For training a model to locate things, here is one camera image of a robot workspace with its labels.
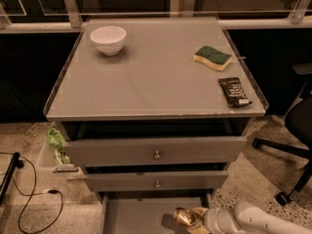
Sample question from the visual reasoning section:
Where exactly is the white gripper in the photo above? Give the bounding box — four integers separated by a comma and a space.
188, 208, 224, 234

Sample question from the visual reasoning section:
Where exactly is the crushed orange soda can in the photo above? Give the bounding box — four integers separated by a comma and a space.
174, 208, 203, 227

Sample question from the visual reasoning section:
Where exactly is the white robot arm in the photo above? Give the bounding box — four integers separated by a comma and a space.
186, 202, 312, 234

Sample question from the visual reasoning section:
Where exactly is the grey middle drawer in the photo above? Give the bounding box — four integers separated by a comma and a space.
85, 163, 228, 192

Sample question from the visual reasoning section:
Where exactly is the grey drawer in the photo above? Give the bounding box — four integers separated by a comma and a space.
64, 118, 248, 167
85, 163, 228, 192
101, 189, 212, 234

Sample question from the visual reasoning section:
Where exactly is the grey bottom drawer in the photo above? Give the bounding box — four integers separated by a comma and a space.
101, 189, 212, 234

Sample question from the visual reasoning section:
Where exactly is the grey top drawer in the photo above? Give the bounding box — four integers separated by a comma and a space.
64, 118, 248, 167

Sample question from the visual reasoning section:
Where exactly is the grey drawer cabinet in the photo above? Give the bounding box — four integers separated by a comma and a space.
43, 16, 270, 234

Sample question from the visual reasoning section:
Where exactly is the black snack packet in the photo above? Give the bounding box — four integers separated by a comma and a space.
218, 77, 253, 107

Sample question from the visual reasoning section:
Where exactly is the black office chair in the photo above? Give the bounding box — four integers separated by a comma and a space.
252, 62, 312, 207

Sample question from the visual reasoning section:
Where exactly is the clear plastic bin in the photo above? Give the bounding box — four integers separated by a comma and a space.
35, 123, 84, 192

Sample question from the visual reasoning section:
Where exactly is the green and yellow sponge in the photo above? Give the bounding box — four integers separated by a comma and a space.
193, 46, 232, 71

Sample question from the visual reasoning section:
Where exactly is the green plastic bag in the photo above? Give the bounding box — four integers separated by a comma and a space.
46, 126, 70, 164

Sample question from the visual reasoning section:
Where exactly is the black floor stand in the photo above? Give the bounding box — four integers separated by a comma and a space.
0, 152, 23, 205

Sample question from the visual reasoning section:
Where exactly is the white ceramic bowl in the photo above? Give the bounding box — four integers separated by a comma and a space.
90, 26, 127, 56

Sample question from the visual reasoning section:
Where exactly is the metal railing bracket right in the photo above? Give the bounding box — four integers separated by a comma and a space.
288, 0, 311, 24

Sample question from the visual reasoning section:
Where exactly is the metal railing bracket left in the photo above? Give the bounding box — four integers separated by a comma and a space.
63, 0, 83, 28

